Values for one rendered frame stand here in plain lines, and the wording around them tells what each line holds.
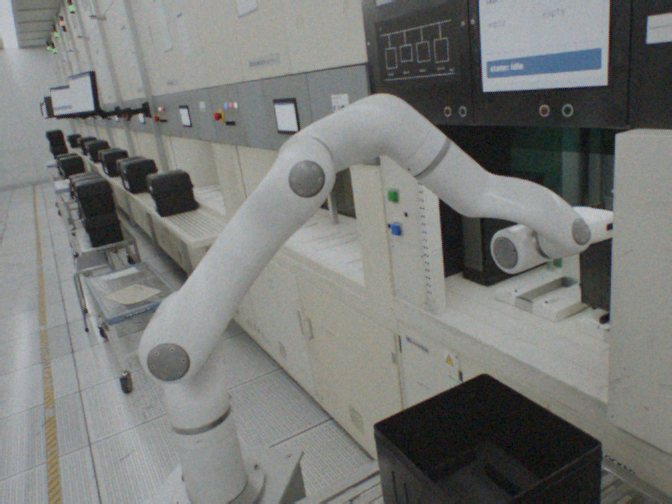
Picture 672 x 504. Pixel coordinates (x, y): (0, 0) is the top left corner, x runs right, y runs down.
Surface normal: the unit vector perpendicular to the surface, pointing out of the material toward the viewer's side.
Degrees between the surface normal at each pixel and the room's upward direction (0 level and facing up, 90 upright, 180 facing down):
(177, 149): 90
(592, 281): 94
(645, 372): 90
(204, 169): 90
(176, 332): 64
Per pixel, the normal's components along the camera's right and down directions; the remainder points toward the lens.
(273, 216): -0.32, 0.69
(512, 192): -0.30, -0.52
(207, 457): 0.25, 0.27
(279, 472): -0.13, -0.94
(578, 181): 0.49, 0.22
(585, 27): -0.86, 0.26
